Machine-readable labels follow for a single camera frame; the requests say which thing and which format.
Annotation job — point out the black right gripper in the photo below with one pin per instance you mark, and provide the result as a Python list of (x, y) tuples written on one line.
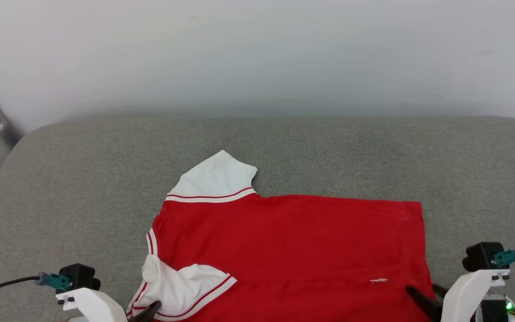
[(496, 312)]

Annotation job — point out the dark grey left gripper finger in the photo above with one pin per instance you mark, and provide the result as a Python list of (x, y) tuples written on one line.
[(148, 312)]

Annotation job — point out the red and white shirt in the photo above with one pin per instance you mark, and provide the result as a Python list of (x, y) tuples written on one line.
[(293, 250)]

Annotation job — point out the grey fabric sofa seat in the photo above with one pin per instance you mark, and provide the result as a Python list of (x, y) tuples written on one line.
[(83, 188)]

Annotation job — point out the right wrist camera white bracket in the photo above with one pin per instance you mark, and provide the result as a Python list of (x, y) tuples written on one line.
[(463, 295)]

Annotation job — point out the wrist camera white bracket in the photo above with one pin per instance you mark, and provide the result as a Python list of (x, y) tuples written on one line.
[(463, 295), (92, 306)]

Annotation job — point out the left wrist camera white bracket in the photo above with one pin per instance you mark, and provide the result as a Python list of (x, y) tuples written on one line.
[(92, 306)]

